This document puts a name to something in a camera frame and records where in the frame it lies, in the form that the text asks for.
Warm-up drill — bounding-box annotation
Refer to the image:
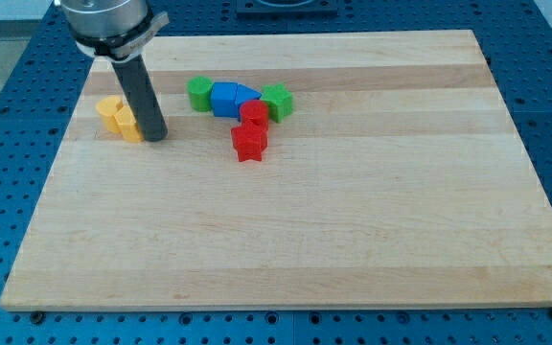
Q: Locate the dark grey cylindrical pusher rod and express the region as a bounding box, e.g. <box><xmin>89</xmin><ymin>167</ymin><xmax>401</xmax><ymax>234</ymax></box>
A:
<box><xmin>113</xmin><ymin>55</ymin><xmax>168</xmax><ymax>142</ymax></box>

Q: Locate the yellow hexagon block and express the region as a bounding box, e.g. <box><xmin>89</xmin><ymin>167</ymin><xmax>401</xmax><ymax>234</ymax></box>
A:
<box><xmin>114</xmin><ymin>105</ymin><xmax>144</xmax><ymax>143</ymax></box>

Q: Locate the blue cube block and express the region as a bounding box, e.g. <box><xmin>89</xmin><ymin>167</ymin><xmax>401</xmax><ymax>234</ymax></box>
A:
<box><xmin>210</xmin><ymin>81</ymin><xmax>238</xmax><ymax>118</ymax></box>

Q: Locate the yellow heart block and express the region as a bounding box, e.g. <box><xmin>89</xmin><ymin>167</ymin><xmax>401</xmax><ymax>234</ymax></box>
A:
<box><xmin>95</xmin><ymin>95</ymin><xmax>124</xmax><ymax>133</ymax></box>

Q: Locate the green cylinder block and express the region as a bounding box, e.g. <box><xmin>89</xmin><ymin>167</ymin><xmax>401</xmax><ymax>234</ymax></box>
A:
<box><xmin>187</xmin><ymin>76</ymin><xmax>214</xmax><ymax>112</ymax></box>

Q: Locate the blue triangle block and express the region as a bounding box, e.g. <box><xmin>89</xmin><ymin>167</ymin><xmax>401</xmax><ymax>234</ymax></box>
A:
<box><xmin>235</xmin><ymin>83</ymin><xmax>263</xmax><ymax>107</ymax></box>

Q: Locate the red cylinder block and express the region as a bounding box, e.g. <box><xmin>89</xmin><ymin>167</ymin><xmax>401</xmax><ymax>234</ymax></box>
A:
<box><xmin>240</xmin><ymin>100</ymin><xmax>269</xmax><ymax>131</ymax></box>

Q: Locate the red star block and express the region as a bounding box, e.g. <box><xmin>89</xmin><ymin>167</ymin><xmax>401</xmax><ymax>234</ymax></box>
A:
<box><xmin>231</xmin><ymin>124</ymin><xmax>267</xmax><ymax>162</ymax></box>

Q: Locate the green star block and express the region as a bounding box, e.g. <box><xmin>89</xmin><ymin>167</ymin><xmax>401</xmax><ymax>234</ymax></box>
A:
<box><xmin>261</xmin><ymin>82</ymin><xmax>294</xmax><ymax>124</ymax></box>

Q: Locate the light wooden board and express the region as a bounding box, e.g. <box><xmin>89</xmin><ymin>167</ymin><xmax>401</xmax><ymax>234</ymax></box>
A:
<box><xmin>0</xmin><ymin>30</ymin><xmax>552</xmax><ymax>311</ymax></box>

